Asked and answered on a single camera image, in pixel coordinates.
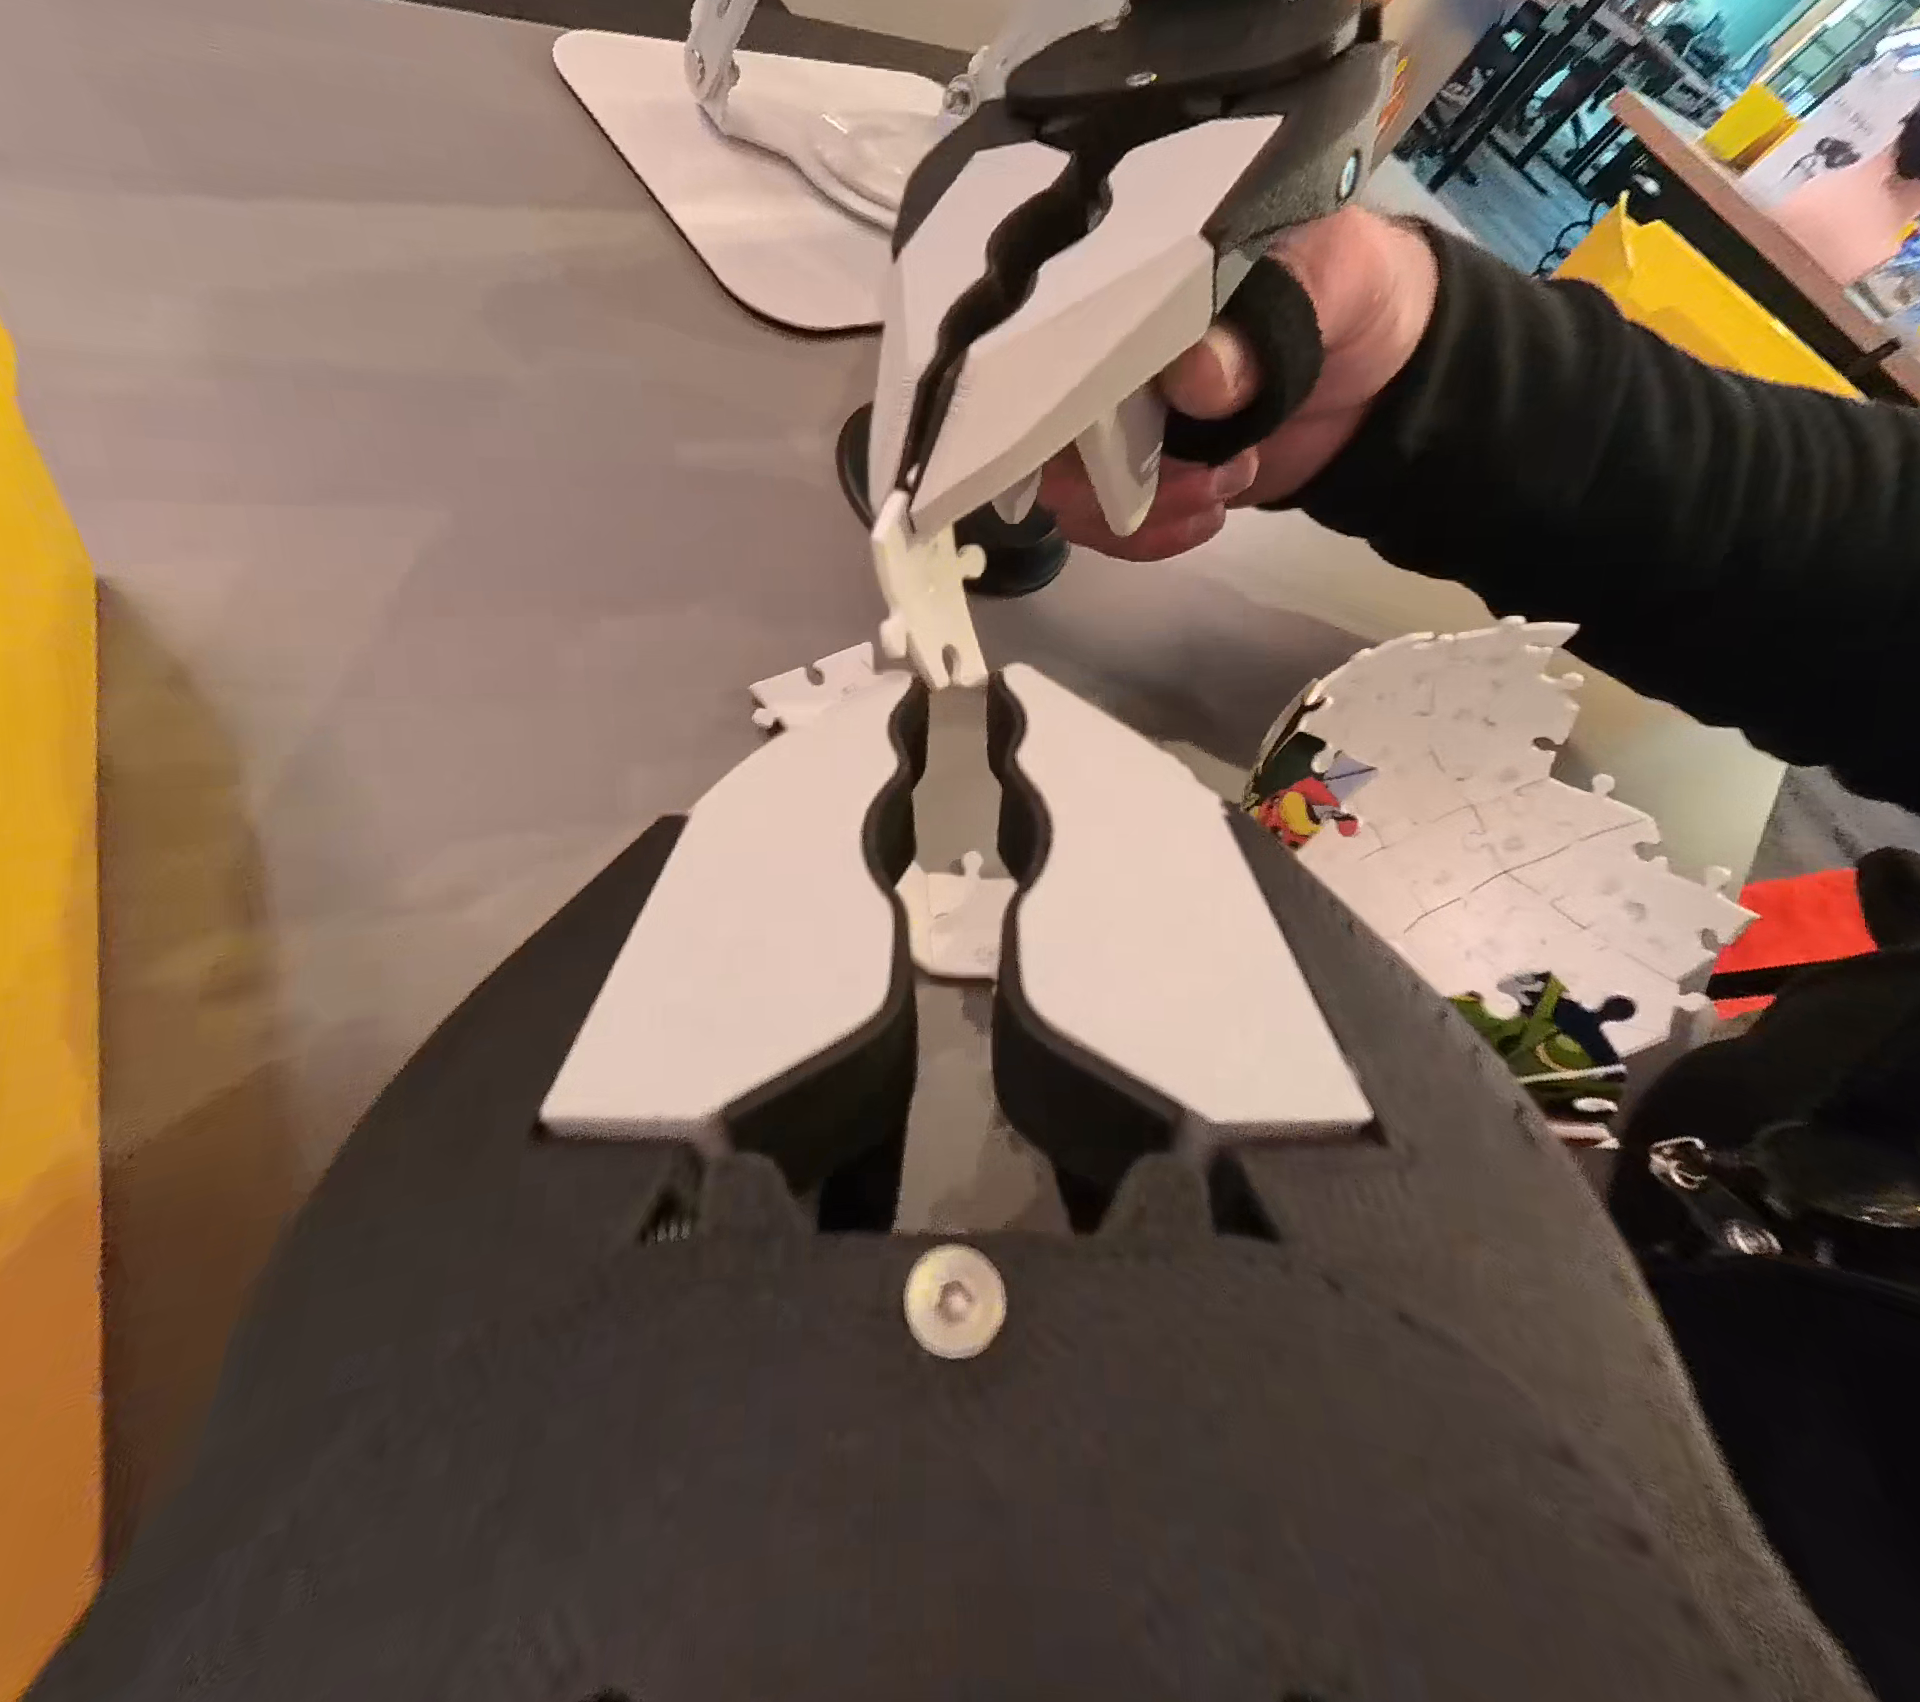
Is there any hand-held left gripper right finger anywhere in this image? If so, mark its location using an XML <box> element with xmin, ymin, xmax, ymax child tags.
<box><xmin>985</xmin><ymin>663</ymin><xmax>1376</xmax><ymax>1233</ymax></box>

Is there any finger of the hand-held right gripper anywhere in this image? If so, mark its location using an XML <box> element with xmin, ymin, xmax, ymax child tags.
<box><xmin>874</xmin><ymin>137</ymin><xmax>1116</xmax><ymax>534</ymax></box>
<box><xmin>904</xmin><ymin>114</ymin><xmax>1286</xmax><ymax>537</ymax></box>

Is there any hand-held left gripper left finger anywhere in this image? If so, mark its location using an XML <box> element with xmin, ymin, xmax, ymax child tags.
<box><xmin>540</xmin><ymin>677</ymin><xmax>928</xmax><ymax>1227</ymax></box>

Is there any white puzzle piece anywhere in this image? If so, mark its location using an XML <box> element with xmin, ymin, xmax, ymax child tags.
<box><xmin>871</xmin><ymin>490</ymin><xmax>992</xmax><ymax>694</ymax></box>
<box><xmin>895</xmin><ymin>850</ymin><xmax>1026</xmax><ymax>984</ymax></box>
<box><xmin>746</xmin><ymin>640</ymin><xmax>913</xmax><ymax>732</ymax></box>

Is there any person's right forearm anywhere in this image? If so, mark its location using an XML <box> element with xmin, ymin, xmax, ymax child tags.
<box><xmin>1272</xmin><ymin>223</ymin><xmax>1920</xmax><ymax>819</ymax></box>

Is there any partly built puzzle ball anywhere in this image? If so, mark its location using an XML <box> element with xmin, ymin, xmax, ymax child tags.
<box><xmin>1242</xmin><ymin>618</ymin><xmax>1760</xmax><ymax>1142</ymax></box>

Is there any person's right hand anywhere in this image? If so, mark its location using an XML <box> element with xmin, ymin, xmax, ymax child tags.
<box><xmin>1034</xmin><ymin>208</ymin><xmax>1446</xmax><ymax>563</ymax></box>

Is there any white desk stand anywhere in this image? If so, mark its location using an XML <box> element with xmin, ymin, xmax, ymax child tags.
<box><xmin>553</xmin><ymin>0</ymin><xmax>1130</xmax><ymax>334</ymax></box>

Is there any black round base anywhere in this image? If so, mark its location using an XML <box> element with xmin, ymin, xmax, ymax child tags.
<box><xmin>835</xmin><ymin>400</ymin><xmax>1073</xmax><ymax>598</ymax></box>

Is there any yellow paper bag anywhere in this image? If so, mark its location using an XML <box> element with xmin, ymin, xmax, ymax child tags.
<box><xmin>1548</xmin><ymin>189</ymin><xmax>1867</xmax><ymax>402</ymax></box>

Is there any wooden counter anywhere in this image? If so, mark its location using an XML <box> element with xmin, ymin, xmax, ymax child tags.
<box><xmin>1608</xmin><ymin>85</ymin><xmax>1920</xmax><ymax>402</ymax></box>

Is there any red flat thing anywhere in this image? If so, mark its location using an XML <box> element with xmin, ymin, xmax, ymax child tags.
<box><xmin>1707</xmin><ymin>865</ymin><xmax>1881</xmax><ymax>1020</ymax></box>

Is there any black bag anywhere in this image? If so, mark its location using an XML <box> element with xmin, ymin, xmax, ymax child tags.
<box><xmin>1603</xmin><ymin>843</ymin><xmax>1920</xmax><ymax>1702</ymax></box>

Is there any yellow box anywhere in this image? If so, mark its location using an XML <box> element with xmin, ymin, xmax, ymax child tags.
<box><xmin>0</xmin><ymin>322</ymin><xmax>108</xmax><ymax>1702</ymax></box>

